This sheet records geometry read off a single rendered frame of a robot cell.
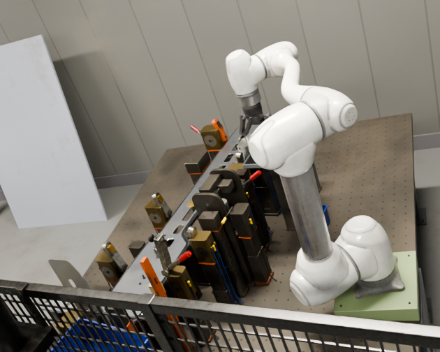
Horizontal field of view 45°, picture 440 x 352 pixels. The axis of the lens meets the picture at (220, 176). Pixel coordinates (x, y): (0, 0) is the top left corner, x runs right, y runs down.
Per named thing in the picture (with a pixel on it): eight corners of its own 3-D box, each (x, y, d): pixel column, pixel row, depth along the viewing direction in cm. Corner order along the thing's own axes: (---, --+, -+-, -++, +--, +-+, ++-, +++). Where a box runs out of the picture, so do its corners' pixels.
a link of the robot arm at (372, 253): (405, 265, 192) (393, 218, 182) (366, 292, 188) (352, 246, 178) (375, 246, 206) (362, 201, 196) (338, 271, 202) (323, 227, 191)
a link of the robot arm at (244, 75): (242, 98, 200) (270, 84, 204) (229, 60, 193) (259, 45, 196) (228, 92, 209) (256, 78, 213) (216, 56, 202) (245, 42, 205)
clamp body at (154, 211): (172, 255, 263) (145, 200, 246) (191, 257, 257) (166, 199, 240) (165, 265, 258) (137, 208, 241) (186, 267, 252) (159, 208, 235)
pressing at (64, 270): (91, 329, 189) (47, 258, 172) (116, 332, 183) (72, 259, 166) (91, 330, 188) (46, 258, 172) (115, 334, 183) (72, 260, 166)
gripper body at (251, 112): (264, 98, 209) (270, 119, 213) (246, 98, 214) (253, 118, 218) (254, 107, 204) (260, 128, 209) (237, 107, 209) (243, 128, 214)
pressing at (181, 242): (233, 127, 295) (232, 124, 294) (270, 123, 284) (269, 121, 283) (91, 317, 196) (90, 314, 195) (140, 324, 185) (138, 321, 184)
